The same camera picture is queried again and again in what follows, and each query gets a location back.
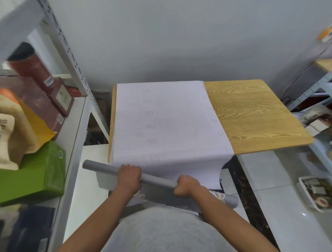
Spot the person's left hand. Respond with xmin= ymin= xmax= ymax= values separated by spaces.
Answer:
xmin=117 ymin=164 xmax=142 ymax=192

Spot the person's right hand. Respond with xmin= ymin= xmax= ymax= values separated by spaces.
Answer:
xmin=173 ymin=175 xmax=206 ymax=199

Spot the grey wrapping paper roll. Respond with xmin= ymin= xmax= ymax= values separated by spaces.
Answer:
xmin=82 ymin=81 xmax=239 ymax=210

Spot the person's right forearm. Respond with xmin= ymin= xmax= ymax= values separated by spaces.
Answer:
xmin=192 ymin=187 xmax=280 ymax=252

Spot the person's left forearm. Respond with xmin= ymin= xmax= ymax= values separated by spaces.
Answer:
xmin=58 ymin=185 xmax=139 ymax=252

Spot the grey shirt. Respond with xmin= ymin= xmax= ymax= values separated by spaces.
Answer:
xmin=100 ymin=205 xmax=238 ymax=252

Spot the green cardboard box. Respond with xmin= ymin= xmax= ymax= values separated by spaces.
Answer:
xmin=0 ymin=140 xmax=66 ymax=206

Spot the small dark red box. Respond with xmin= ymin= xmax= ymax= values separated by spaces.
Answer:
xmin=49 ymin=77 xmax=75 ymax=118

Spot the yellow paper bag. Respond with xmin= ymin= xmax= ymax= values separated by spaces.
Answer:
xmin=18 ymin=100 xmax=57 ymax=151

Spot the white metal shelving rack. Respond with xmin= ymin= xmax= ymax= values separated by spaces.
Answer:
xmin=0 ymin=0 xmax=112 ymax=252

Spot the large dark red box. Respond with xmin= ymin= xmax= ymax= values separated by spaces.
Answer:
xmin=0 ymin=76 xmax=65 ymax=139

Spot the beige paper bag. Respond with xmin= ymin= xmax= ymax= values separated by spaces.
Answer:
xmin=0 ymin=88 xmax=40 ymax=171

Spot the white plastic tray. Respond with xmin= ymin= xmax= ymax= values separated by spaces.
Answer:
xmin=298 ymin=177 xmax=332 ymax=214

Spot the brown tape roll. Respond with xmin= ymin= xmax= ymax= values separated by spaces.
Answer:
xmin=314 ymin=196 xmax=329 ymax=208

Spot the pile of printed cartons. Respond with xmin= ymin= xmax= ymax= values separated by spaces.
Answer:
xmin=299 ymin=106 xmax=332 ymax=137

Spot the red cylinder box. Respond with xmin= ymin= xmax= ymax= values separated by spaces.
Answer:
xmin=6 ymin=42 xmax=55 ymax=92

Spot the grey metal shelving rack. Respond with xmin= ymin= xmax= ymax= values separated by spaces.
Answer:
xmin=287 ymin=58 xmax=332 ymax=182

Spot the orange and white object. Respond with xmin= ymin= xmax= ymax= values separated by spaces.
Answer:
xmin=319 ymin=26 xmax=332 ymax=41

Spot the thin cable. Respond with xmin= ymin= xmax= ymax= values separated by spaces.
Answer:
xmin=282 ymin=56 xmax=320 ymax=102

